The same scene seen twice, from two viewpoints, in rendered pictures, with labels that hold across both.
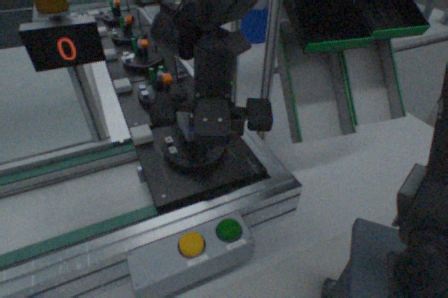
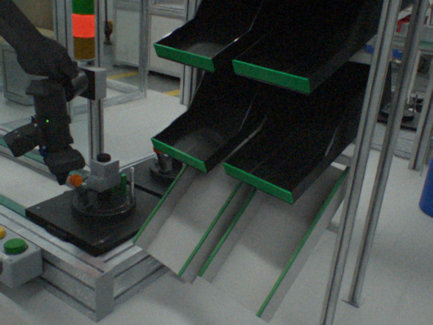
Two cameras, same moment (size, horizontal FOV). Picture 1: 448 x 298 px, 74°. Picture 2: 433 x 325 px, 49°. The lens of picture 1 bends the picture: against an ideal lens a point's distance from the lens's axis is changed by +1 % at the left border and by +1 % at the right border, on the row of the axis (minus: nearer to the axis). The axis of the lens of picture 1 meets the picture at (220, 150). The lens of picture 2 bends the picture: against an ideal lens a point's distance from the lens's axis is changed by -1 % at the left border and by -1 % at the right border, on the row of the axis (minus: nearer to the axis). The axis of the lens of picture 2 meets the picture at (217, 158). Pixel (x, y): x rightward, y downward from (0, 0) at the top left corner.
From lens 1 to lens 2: 0.89 m
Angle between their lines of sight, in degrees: 51
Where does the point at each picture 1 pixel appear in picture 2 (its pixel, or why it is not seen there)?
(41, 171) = not seen: hidden behind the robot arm
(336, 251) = not seen: outside the picture
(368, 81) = (278, 253)
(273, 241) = (51, 314)
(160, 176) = (60, 200)
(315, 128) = (173, 252)
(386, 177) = not seen: outside the picture
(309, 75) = (214, 198)
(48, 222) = (10, 187)
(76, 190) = (46, 186)
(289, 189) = (84, 271)
